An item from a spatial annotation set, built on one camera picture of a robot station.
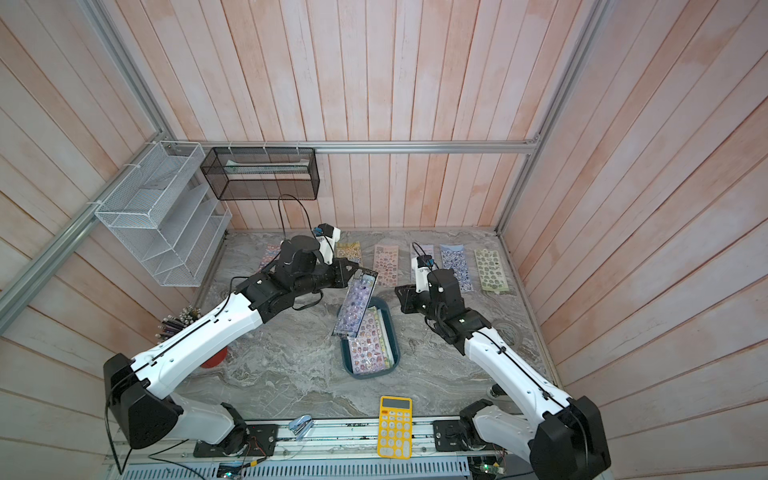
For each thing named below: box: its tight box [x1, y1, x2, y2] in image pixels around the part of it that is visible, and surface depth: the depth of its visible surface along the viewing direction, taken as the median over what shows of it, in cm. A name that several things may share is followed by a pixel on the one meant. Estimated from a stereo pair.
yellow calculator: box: [378, 396, 413, 460], surface depth 76 cm
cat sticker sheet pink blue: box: [259, 244, 282, 271], surface depth 116 cm
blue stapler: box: [288, 415, 314, 441], surface depth 76 cm
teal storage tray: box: [340, 297, 400, 379], surface depth 85 cm
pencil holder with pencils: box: [155, 306, 202, 343], surface depth 78 cm
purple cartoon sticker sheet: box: [331, 268, 379, 338], surface depth 78 cm
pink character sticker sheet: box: [347, 306, 386, 375], surface depth 88 cm
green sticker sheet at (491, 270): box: [474, 248, 509, 294], surface depth 109 cm
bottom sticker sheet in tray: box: [373, 244, 399, 287], surface depth 113 cm
